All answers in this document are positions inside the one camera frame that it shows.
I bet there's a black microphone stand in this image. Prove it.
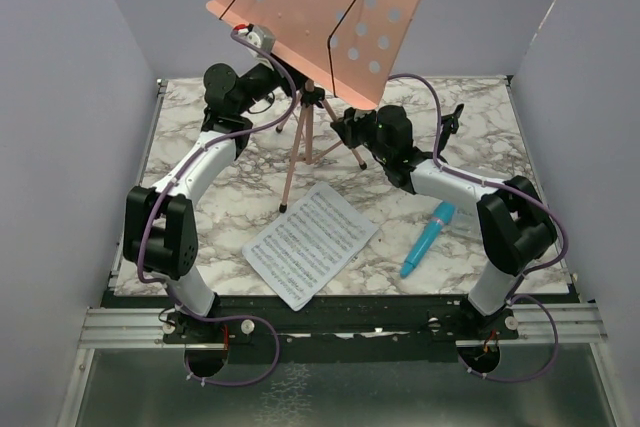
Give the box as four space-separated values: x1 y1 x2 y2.
441 103 465 138

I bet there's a sheet music page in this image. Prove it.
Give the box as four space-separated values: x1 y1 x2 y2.
242 182 378 311

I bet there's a pink music stand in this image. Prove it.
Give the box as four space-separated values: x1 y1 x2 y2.
204 0 446 213

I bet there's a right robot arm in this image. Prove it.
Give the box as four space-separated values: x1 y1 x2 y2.
331 105 557 338

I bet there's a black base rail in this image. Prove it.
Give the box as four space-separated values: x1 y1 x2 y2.
97 294 580 365

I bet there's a clear plastic parts box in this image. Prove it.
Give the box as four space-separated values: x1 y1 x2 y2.
448 209 482 242

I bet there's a teal toy microphone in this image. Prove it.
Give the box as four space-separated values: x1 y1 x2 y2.
400 202 455 279

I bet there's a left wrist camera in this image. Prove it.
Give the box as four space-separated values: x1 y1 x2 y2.
234 23 276 53

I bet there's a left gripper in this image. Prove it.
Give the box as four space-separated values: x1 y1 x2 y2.
233 42 320 114

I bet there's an aluminium frame rail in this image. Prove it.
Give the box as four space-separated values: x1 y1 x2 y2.
79 303 608 350

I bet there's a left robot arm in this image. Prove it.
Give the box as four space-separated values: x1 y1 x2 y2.
123 61 307 342

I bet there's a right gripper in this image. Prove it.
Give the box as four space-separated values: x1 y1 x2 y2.
336 102 393 163

